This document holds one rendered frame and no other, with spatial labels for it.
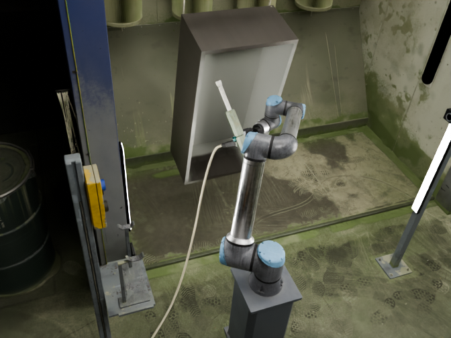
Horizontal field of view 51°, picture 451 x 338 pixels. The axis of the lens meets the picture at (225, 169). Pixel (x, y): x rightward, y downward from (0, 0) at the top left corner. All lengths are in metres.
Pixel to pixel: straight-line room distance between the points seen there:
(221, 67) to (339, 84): 1.94
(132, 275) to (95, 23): 1.23
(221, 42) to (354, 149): 2.44
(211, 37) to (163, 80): 1.58
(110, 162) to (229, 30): 1.01
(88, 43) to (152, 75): 2.11
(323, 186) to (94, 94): 2.54
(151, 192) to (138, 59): 1.14
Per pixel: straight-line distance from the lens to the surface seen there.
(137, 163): 4.23
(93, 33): 2.13
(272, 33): 2.84
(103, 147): 2.44
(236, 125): 2.66
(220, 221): 3.78
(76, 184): 1.92
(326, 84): 4.83
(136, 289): 2.45
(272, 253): 2.48
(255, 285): 2.62
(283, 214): 3.92
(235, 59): 3.24
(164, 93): 4.22
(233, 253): 2.48
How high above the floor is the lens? 2.79
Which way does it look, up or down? 40 degrees down
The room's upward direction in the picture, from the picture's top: 5 degrees clockwise
